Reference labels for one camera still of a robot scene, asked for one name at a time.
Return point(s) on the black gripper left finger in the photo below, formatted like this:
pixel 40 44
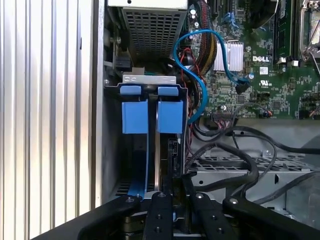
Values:
pixel 158 220

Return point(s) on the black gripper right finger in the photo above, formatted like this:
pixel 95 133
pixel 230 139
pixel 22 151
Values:
pixel 211 222

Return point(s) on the hard disk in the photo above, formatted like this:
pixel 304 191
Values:
pixel 140 175

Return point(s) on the blue disk bay tab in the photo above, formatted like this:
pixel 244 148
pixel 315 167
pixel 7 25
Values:
pixel 170 117
pixel 135 117

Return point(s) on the metal disk bay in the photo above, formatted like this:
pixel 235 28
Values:
pixel 150 78

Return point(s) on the black RAM slot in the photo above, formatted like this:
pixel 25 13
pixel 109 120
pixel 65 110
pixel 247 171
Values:
pixel 278 30
pixel 287 30

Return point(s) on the perforated metal drive cage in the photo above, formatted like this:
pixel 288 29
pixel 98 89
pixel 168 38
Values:
pixel 220 182

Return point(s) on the dark grey PC case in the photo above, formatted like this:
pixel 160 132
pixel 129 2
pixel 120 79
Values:
pixel 98 125

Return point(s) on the green motherboard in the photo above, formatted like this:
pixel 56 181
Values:
pixel 275 87

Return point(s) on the silver finned heat sink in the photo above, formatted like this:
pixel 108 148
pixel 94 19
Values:
pixel 235 56

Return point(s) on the metal socket cover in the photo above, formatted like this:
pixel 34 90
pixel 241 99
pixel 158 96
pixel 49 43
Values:
pixel 310 50

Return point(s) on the black fan housing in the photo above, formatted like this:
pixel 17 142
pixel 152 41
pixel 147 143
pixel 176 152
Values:
pixel 262 12

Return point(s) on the silver power supply unit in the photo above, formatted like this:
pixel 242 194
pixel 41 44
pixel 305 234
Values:
pixel 162 3

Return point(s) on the CPU socket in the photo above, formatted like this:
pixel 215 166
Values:
pixel 313 22

